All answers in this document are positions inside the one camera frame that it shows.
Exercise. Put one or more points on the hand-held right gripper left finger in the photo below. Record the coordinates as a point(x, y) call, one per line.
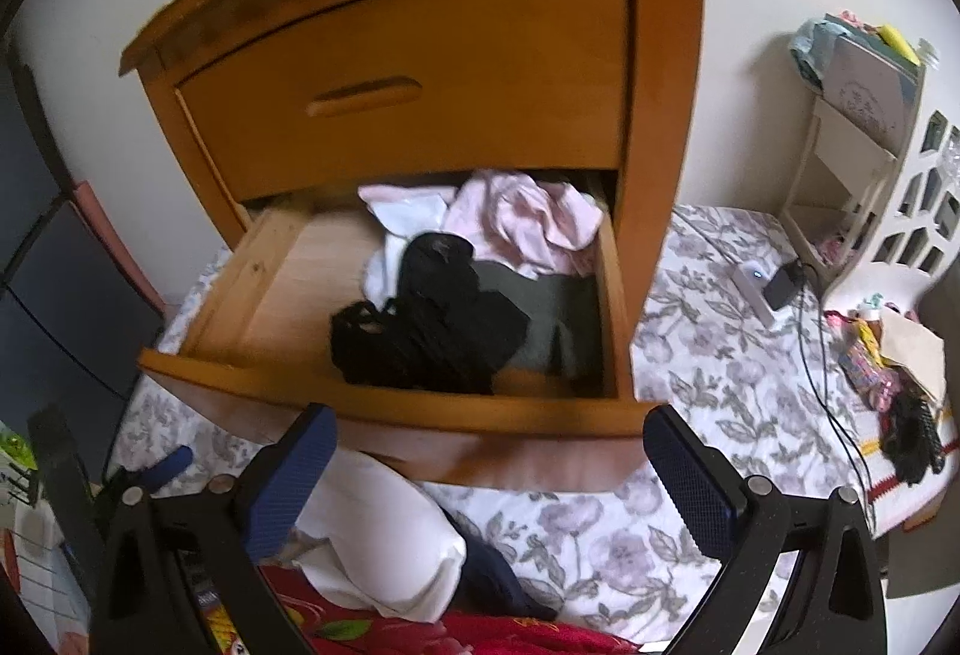
point(292, 482)

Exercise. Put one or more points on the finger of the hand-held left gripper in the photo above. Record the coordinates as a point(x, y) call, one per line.
point(64, 490)
point(171, 463)

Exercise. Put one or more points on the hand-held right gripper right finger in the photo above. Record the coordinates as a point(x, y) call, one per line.
point(690, 475)

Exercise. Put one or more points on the white garment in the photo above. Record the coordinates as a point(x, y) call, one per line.
point(375, 527)

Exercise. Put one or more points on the wooden drawer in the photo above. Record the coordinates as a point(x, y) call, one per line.
point(300, 295)
point(450, 85)

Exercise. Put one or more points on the grey underwear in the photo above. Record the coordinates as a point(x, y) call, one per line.
point(555, 317)

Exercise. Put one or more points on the navy underwear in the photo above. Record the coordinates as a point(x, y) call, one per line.
point(495, 580)

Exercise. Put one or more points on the black lace underwear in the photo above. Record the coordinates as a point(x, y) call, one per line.
point(442, 317)

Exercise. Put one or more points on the pink garment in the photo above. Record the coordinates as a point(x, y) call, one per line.
point(517, 220)

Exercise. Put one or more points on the closed wooden drawer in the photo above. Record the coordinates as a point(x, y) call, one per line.
point(450, 85)

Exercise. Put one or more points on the green yellow packet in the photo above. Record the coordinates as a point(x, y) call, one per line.
point(13, 446)

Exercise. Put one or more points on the grey floral bed sheet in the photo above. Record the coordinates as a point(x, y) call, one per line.
point(712, 362)

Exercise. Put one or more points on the white power strip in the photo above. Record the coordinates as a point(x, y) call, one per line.
point(754, 295)

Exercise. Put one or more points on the dark cabinet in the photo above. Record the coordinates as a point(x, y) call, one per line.
point(60, 295)

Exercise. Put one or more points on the colourful packet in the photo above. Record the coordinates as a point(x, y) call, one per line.
point(866, 362)

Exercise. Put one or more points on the black charger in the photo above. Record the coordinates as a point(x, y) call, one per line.
point(784, 286)

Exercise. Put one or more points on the striped white towel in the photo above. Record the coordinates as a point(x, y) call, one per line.
point(900, 497)

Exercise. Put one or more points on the black cloth bundle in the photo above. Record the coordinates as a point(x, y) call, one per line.
point(911, 437)

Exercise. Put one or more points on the red floral blanket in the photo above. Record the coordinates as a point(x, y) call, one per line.
point(525, 640)

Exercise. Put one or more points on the beige paper bag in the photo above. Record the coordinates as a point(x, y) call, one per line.
point(915, 347)

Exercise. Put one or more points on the white lattice rack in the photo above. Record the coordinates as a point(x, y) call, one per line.
point(926, 235)

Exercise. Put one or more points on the cream small shelf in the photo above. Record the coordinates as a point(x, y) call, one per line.
point(840, 137)

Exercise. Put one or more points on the wooden nightstand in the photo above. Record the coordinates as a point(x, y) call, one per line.
point(667, 100)

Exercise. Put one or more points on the white booklet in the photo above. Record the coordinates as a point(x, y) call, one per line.
point(870, 92)

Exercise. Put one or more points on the light blue plastic bag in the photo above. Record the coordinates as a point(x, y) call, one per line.
point(810, 51)

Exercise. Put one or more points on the yellow item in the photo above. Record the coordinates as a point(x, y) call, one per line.
point(898, 43)

